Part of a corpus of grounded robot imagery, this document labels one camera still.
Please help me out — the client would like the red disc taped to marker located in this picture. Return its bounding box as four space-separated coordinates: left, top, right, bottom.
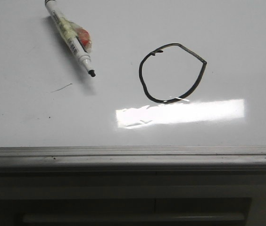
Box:
76 27 92 48

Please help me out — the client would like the white whiteboard marker pen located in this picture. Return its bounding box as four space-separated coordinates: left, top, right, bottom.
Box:
44 0 95 77

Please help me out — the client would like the grey cabinet below whiteboard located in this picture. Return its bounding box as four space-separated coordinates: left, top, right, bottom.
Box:
0 172 266 226

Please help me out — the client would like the white whiteboard with aluminium frame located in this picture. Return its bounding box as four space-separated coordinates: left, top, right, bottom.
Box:
0 0 266 173

